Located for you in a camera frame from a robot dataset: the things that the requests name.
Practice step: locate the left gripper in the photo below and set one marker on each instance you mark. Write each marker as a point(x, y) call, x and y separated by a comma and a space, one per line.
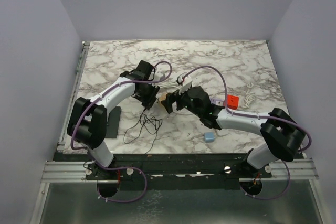
point(149, 100)

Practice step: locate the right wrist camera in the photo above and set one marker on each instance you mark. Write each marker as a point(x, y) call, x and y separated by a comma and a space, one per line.
point(185, 82)

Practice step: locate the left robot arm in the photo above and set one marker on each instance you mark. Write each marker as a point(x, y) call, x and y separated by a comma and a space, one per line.
point(89, 117)

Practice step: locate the red cube socket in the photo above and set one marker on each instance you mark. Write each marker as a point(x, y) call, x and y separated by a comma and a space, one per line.
point(232, 102)

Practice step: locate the beige cube socket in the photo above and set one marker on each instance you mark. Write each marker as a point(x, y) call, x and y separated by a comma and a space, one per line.
point(162, 98)

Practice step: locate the black power adapter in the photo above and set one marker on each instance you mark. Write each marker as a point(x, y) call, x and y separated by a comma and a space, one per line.
point(150, 124)

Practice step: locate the black mat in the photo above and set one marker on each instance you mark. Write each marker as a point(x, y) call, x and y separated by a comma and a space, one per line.
point(112, 123)

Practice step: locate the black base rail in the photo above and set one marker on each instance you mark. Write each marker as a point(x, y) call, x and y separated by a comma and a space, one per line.
point(163, 183)

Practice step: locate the aluminium frame rail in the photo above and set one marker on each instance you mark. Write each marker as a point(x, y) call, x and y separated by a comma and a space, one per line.
point(65, 171)

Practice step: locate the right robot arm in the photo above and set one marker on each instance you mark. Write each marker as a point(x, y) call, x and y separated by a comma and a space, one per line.
point(281, 134)

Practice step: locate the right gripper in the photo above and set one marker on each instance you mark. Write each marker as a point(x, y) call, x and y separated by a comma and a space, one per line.
point(171, 97)

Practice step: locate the blue cube plug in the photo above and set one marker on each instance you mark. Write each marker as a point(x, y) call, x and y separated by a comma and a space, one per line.
point(209, 137)

